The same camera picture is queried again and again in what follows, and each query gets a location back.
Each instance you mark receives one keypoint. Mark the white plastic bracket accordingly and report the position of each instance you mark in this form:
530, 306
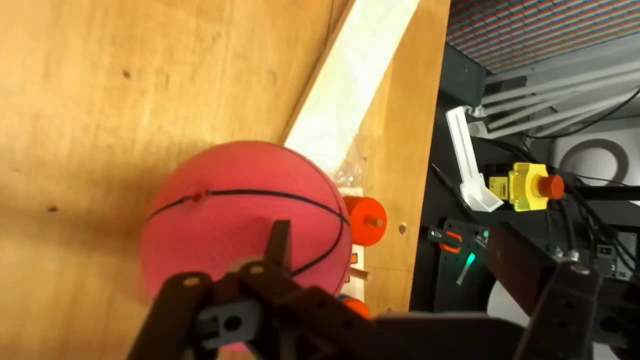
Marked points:
465, 150

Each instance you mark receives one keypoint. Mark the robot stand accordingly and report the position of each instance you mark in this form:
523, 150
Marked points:
440, 280

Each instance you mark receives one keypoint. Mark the grey tape roll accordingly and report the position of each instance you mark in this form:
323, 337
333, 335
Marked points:
620, 160

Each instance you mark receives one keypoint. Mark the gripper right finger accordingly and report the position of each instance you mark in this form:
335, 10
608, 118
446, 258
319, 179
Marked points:
570, 310

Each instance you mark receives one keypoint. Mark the pink basketball with black lines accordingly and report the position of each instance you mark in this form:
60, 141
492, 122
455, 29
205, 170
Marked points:
235, 220

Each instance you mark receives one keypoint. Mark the yellow emergency stop button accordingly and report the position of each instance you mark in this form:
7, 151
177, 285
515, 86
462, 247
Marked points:
525, 187

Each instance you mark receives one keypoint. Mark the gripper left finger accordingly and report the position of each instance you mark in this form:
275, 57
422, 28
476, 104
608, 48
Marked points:
305, 310

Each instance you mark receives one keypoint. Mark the orange plastic spool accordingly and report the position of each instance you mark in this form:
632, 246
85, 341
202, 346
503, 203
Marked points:
362, 220
356, 306

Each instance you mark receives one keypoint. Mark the small wooden dowel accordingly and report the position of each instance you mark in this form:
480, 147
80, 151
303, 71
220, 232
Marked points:
360, 273

